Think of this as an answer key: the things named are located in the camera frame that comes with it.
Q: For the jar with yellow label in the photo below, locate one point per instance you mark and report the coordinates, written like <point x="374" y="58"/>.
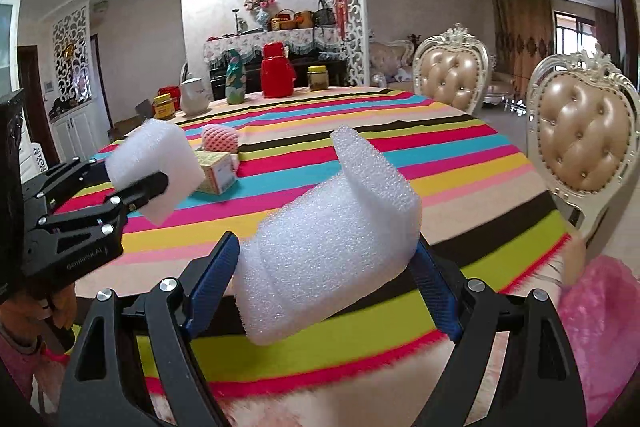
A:
<point x="164" y="108"/>

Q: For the low white cabinet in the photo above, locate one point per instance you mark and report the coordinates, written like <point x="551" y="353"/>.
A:
<point x="77" y="129"/>

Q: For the person's left hand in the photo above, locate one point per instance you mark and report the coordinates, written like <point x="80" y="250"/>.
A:
<point x="62" y="309"/>

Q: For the white lattice screen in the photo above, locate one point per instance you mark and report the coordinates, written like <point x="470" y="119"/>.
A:
<point x="72" y="52"/>
<point x="355" y="7"/>

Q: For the red thermos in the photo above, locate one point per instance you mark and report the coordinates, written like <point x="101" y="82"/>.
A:
<point x="276" y="74"/>

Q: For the gold tufted carved chair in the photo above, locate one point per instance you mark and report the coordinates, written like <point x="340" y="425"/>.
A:
<point x="585" y="142"/>
<point x="450" y="74"/>

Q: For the bin with pink bag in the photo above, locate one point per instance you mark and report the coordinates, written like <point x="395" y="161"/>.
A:
<point x="605" y="322"/>

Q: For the small printed cardboard box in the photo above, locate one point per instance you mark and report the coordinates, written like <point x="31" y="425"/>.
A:
<point x="216" y="172"/>

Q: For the window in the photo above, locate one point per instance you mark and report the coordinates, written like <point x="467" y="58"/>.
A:
<point x="575" y="32"/>

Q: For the brown curtain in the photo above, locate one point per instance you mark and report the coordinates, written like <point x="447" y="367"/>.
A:
<point x="522" y="42"/>

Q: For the brown handbag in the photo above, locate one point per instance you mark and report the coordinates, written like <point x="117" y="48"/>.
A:
<point x="303" y="19"/>

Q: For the white foam block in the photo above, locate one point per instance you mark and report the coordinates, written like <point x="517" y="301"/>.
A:
<point x="155" y="157"/>

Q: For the cream carved sofa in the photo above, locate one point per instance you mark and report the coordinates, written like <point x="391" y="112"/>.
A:
<point x="390" y="57"/>

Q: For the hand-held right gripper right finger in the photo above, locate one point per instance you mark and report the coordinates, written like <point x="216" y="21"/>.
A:
<point x="436" y="294"/>

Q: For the glass jar yellow lid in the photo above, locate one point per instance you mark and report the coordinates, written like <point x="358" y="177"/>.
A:
<point x="317" y="80"/>

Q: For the bent white foam sheet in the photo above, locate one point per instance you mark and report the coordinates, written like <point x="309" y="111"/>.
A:
<point x="325" y="257"/>

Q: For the black piano with lace cover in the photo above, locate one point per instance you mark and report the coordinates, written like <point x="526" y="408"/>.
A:
<point x="250" y="44"/>

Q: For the vase of pink flowers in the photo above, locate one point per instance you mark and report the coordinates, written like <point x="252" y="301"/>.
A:
<point x="261" y="4"/>

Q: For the striped colourful tablecloth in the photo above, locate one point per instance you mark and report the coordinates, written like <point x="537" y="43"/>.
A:
<point x="450" y="187"/>

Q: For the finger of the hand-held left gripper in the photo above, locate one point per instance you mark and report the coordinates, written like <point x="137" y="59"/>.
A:
<point x="135" y="194"/>
<point x="65" y="182"/>

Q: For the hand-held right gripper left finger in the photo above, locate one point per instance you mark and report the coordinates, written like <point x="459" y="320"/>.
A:
<point x="215" y="277"/>

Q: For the black handbag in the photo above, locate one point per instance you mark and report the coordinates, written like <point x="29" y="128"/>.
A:
<point x="325" y="14"/>

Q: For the white ceramic teapot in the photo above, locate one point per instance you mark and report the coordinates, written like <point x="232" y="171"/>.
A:
<point x="194" y="98"/>

